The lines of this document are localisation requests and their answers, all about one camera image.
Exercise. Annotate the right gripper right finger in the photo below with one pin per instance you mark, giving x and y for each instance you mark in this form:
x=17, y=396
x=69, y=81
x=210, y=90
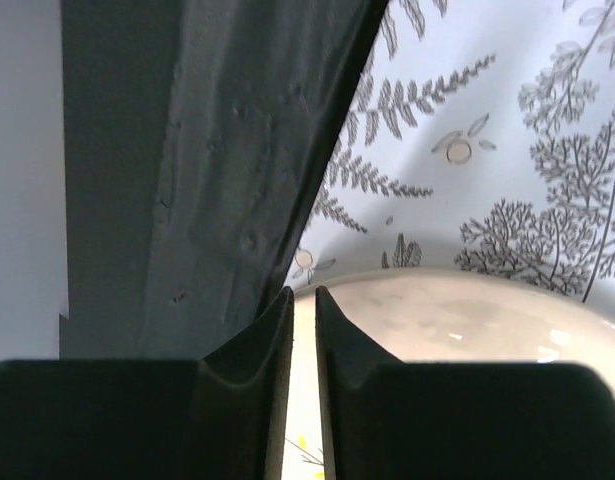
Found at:
x=383, y=418

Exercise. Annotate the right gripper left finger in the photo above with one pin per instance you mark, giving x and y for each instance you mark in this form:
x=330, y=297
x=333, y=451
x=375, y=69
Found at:
x=221, y=417

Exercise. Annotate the pink and green branch plate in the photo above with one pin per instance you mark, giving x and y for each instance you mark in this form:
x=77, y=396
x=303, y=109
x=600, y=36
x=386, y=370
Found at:
x=424, y=314

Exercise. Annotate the floral table mat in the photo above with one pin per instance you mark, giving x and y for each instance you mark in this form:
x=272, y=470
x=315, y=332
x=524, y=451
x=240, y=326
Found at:
x=481, y=137

